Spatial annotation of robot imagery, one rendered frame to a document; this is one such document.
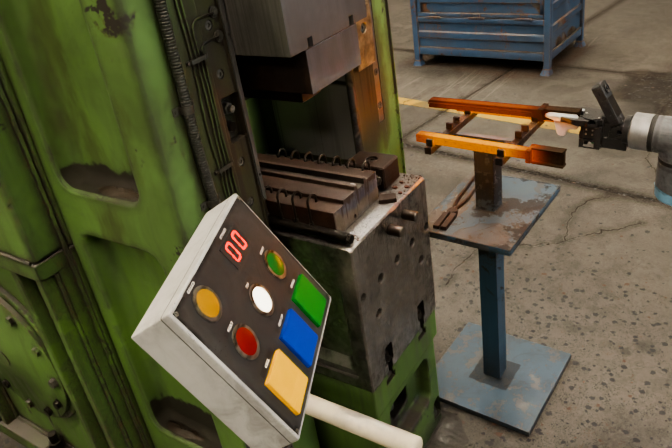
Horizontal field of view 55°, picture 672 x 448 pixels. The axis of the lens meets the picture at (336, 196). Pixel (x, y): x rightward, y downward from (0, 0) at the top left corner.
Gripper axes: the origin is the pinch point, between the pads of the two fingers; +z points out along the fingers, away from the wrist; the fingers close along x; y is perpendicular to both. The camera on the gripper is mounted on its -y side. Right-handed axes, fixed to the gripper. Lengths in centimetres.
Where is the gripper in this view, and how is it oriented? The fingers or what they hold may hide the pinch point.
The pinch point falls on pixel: (551, 111)
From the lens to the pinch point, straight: 179.5
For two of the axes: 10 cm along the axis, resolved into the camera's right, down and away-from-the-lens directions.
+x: 5.8, -4.5, 6.8
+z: -8.0, -2.0, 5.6
